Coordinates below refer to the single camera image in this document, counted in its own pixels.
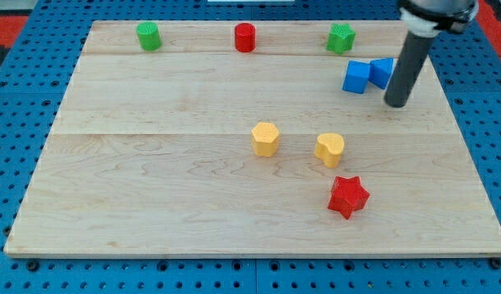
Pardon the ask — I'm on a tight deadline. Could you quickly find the blue cube block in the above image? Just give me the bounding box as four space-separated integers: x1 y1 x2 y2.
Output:
342 60 370 94

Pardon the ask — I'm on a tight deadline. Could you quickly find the yellow hexagon block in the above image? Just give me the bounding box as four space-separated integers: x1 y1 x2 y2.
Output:
251 122 280 158

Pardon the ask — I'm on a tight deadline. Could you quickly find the wooden board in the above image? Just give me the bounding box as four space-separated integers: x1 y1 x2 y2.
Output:
4 20 501 259

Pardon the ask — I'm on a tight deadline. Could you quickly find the red cylinder block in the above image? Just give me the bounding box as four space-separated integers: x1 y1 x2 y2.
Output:
235 23 256 52

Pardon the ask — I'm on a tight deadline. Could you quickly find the blue triangle block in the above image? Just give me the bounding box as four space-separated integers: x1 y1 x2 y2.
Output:
369 58 394 90

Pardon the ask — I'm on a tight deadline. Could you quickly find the red star block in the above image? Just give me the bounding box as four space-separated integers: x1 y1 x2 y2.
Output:
327 176 369 220

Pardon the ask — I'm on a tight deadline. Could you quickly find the yellow heart block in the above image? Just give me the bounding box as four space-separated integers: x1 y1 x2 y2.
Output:
314 132 345 168

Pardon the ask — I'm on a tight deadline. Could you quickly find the green star block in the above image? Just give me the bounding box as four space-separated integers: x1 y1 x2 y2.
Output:
326 23 356 55

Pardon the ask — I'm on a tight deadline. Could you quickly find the green cylinder block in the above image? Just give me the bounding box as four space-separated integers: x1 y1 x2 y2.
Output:
136 21 162 51

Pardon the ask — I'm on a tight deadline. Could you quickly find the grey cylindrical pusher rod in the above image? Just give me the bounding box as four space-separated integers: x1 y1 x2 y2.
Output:
384 32 433 108

